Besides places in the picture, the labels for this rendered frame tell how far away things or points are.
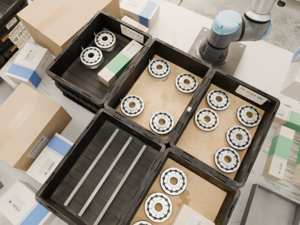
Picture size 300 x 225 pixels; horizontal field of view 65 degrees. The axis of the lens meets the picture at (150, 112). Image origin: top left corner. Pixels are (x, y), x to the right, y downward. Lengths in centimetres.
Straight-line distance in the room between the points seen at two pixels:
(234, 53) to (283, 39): 131
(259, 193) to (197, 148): 35
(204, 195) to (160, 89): 48
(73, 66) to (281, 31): 205
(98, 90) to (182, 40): 58
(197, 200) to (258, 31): 78
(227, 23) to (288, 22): 169
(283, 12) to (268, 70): 148
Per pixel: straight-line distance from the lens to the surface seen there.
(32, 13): 135
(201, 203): 97
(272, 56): 149
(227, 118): 107
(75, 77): 115
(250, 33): 121
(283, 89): 92
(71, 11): 129
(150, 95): 105
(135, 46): 112
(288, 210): 123
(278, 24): 272
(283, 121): 127
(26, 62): 133
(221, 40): 118
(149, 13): 138
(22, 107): 112
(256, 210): 117
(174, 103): 104
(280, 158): 119
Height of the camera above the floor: 178
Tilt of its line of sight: 68 degrees down
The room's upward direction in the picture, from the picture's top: 2 degrees clockwise
